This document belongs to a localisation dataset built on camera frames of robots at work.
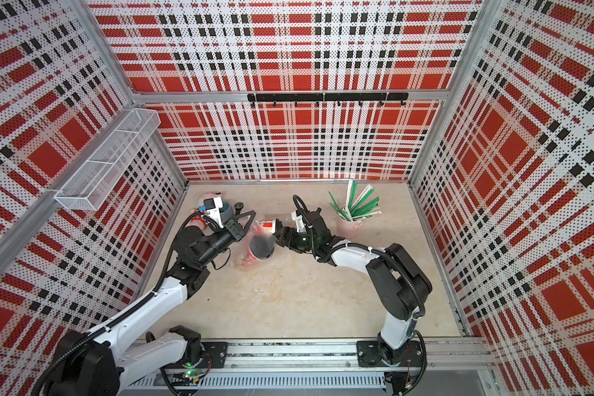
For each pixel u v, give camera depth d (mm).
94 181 713
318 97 883
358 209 958
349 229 963
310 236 693
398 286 471
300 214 821
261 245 760
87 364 389
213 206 671
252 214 730
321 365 735
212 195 1086
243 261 802
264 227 751
